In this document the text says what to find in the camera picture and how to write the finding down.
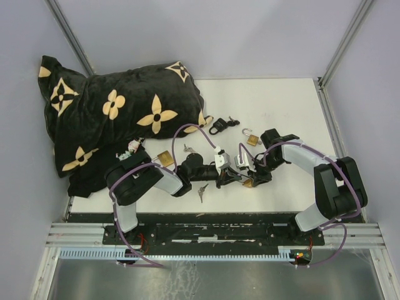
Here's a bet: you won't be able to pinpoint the large brass padlock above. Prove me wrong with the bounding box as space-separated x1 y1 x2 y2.
152 151 174 168

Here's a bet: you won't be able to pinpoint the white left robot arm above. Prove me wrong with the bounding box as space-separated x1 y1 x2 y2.
104 151 243 244

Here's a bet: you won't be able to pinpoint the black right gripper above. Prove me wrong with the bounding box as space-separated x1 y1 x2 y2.
246 154 285 187

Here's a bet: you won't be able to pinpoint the black floral plush pillow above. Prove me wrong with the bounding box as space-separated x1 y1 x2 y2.
38 56 213 177

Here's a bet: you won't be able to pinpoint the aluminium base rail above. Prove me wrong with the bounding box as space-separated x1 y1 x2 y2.
46 222 385 250

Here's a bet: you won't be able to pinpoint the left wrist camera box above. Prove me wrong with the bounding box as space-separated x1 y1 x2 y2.
214 146 231 173

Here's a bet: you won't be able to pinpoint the brass padlock long shackle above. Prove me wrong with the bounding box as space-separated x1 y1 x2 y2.
242 179 253 188

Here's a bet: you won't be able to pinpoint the light blue cable duct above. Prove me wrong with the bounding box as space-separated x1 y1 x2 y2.
59 246 312 261

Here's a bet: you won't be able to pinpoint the black floral garment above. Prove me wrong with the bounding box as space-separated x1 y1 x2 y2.
67 137 144 198

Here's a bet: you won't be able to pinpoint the right aluminium frame post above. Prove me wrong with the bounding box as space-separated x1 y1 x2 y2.
317 0 381 91

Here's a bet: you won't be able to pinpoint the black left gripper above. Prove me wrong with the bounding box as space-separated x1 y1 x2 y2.
191 166 242 191

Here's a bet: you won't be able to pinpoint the small padlock keys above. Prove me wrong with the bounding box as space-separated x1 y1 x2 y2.
197 184 209 203

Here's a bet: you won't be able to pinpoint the black padlock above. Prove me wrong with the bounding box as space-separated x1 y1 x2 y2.
209 118 228 136

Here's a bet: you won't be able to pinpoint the black padlock keys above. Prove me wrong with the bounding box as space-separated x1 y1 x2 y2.
227 116 240 127

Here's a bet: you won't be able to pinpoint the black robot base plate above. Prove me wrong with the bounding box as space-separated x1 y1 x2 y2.
102 212 325 256

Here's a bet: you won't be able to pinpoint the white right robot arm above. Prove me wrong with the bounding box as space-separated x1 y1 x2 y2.
235 129 368 244

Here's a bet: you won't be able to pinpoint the left aluminium frame post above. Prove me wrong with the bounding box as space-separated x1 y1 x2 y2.
44 0 95 76

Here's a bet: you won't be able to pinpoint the large padlock keys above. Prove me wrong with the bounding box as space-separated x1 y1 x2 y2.
184 144 196 154

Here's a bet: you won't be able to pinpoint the small brass padlock top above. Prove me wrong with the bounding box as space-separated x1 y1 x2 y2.
242 128 262 146

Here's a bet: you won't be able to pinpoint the aluminium frame post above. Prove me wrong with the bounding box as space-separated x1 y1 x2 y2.
44 0 95 76
317 0 381 91

